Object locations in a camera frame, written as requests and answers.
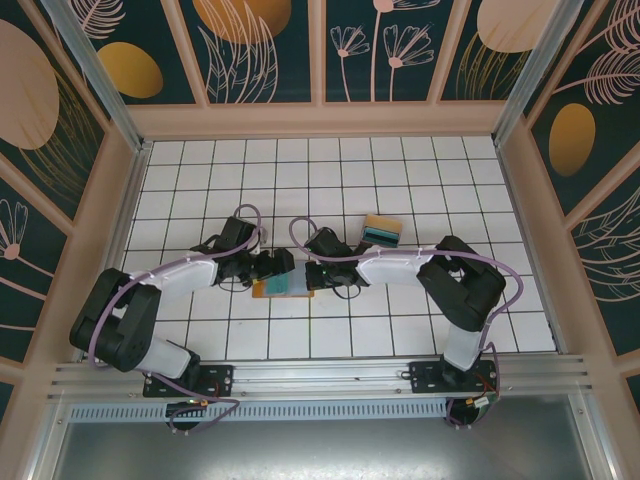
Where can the pale blue card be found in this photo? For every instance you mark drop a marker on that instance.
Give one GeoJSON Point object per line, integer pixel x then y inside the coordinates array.
{"type": "Point", "coordinates": [297, 284]}

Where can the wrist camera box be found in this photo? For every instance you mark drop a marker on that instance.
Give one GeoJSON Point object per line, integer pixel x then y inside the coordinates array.
{"type": "Point", "coordinates": [240, 232]}
{"type": "Point", "coordinates": [327, 242]}

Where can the wall panel with pink flowers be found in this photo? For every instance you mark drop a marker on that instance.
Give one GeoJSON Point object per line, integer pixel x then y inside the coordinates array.
{"type": "Point", "coordinates": [380, 50]}

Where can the aluminium floor rail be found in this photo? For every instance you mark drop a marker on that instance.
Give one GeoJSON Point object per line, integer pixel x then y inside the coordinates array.
{"type": "Point", "coordinates": [534, 250]}
{"type": "Point", "coordinates": [127, 215]}

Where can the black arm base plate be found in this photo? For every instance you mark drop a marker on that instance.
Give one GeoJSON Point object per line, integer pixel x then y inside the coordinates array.
{"type": "Point", "coordinates": [425, 377]}
{"type": "Point", "coordinates": [220, 380]}

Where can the aluminium mounting rail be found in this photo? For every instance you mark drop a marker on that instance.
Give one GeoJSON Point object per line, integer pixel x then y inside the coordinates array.
{"type": "Point", "coordinates": [325, 375]}

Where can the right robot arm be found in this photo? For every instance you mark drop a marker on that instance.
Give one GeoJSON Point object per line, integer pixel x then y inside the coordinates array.
{"type": "Point", "coordinates": [395, 267]}

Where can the tan leather card holder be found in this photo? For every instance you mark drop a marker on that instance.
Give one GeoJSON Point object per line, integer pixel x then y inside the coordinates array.
{"type": "Point", "coordinates": [259, 291]}

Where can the wall panel with leaf outlines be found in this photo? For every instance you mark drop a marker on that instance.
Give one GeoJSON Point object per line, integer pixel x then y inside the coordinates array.
{"type": "Point", "coordinates": [250, 60]}

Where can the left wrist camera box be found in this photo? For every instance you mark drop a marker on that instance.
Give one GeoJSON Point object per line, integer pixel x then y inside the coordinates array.
{"type": "Point", "coordinates": [240, 232]}

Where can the wall panel with gold oval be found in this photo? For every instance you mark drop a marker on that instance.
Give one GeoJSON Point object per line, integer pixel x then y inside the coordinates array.
{"type": "Point", "coordinates": [150, 50]}

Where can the wall panel with single flower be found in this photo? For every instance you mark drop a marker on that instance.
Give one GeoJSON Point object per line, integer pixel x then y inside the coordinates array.
{"type": "Point", "coordinates": [25, 250]}

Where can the wall panel with feather outlines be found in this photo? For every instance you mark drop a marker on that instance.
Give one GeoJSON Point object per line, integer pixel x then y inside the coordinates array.
{"type": "Point", "coordinates": [615, 275]}

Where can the wall panel with beige circle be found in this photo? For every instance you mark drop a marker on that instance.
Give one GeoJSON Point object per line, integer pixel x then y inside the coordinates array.
{"type": "Point", "coordinates": [490, 60]}

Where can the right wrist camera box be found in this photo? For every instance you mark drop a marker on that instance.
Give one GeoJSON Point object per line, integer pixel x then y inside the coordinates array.
{"type": "Point", "coordinates": [327, 242]}

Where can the wall panel with gold lines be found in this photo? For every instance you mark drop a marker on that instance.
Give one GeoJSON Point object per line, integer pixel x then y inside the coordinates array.
{"type": "Point", "coordinates": [50, 150]}

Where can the grey metal sheet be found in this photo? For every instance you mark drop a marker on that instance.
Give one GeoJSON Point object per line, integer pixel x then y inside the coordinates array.
{"type": "Point", "coordinates": [325, 450]}

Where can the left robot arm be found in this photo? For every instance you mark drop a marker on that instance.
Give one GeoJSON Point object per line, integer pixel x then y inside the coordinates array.
{"type": "Point", "coordinates": [180, 277]}

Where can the aluminium corner post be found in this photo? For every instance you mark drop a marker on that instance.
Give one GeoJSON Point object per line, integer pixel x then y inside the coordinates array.
{"type": "Point", "coordinates": [105, 80]}
{"type": "Point", "coordinates": [532, 75]}

